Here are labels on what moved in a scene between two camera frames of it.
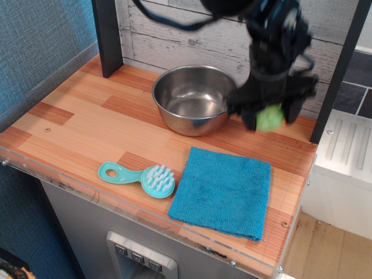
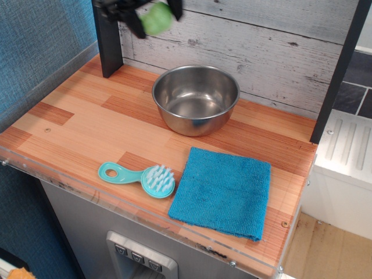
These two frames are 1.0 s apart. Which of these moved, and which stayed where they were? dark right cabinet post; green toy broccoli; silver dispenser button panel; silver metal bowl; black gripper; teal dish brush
Moved: green toy broccoli; black gripper
Stayed: teal dish brush; silver metal bowl; silver dispenser button panel; dark right cabinet post
